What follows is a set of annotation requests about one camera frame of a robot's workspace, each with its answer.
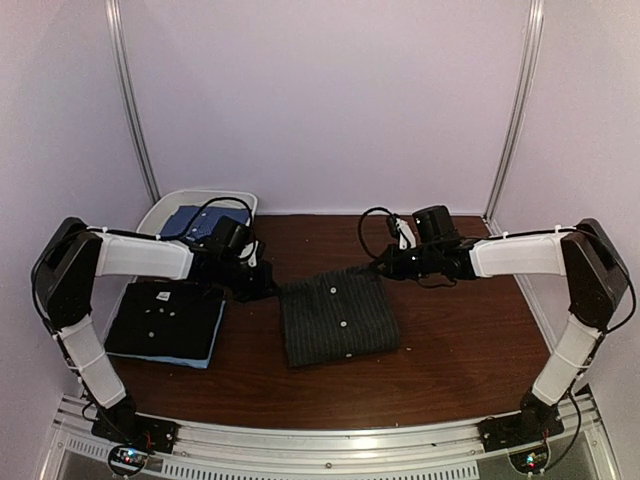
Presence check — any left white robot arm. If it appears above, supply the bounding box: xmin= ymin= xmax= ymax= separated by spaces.
xmin=31 ymin=216 xmax=278 ymax=444

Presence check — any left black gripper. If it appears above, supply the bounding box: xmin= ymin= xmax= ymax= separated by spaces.
xmin=217 ymin=256 xmax=280 ymax=304

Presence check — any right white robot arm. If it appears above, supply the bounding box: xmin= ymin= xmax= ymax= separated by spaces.
xmin=368 ymin=205 xmax=637 ymax=442

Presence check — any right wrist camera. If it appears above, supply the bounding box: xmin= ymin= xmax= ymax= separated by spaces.
xmin=387 ymin=214 xmax=417 ymax=250

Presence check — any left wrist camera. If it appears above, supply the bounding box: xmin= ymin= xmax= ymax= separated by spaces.
xmin=239 ymin=239 xmax=265 ymax=268

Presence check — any aluminium front rail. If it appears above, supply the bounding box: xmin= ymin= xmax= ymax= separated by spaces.
xmin=35 ymin=393 xmax=621 ymax=479

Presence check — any left aluminium frame post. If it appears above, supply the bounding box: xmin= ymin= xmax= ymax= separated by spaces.
xmin=104 ymin=0 xmax=161 ymax=203

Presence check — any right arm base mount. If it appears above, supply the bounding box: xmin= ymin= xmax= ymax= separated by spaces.
xmin=477 ymin=398 xmax=564 ymax=476

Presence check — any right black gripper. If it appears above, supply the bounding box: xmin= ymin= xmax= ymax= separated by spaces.
xmin=371 ymin=243 xmax=442 ymax=280

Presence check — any right aluminium frame post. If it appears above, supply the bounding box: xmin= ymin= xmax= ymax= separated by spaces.
xmin=483 ymin=0 xmax=545 ymax=225

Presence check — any dark pinstriped long sleeve shirt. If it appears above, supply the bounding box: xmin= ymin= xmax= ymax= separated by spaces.
xmin=279 ymin=266 xmax=400 ymax=368

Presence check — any right black cable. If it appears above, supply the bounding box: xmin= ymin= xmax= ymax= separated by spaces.
xmin=358 ymin=206 xmax=396 ymax=266

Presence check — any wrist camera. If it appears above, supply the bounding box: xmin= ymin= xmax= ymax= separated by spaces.
xmin=239 ymin=239 xmax=265 ymax=268
xmin=387 ymin=214 xmax=417 ymax=250

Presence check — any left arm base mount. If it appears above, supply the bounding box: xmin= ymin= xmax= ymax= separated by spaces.
xmin=91 ymin=402 xmax=179 ymax=479

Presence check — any black shirt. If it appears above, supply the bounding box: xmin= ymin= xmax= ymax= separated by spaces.
xmin=105 ymin=282 xmax=226 ymax=369

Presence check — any aluminium frame post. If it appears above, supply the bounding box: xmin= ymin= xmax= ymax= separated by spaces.
xmin=483 ymin=0 xmax=545 ymax=225
xmin=104 ymin=0 xmax=161 ymax=203

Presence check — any black cable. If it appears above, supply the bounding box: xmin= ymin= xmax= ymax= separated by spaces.
xmin=189 ymin=196 xmax=256 ymax=236
xmin=358 ymin=206 xmax=396 ymax=266

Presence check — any left black cable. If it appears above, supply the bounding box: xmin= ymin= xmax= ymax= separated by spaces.
xmin=189 ymin=196 xmax=256 ymax=236

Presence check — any blue patterned shirt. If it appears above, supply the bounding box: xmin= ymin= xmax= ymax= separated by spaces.
xmin=160 ymin=205 xmax=249 ymax=241

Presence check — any white plastic basin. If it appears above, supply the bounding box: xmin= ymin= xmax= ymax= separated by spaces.
xmin=136 ymin=189 xmax=258 ymax=239

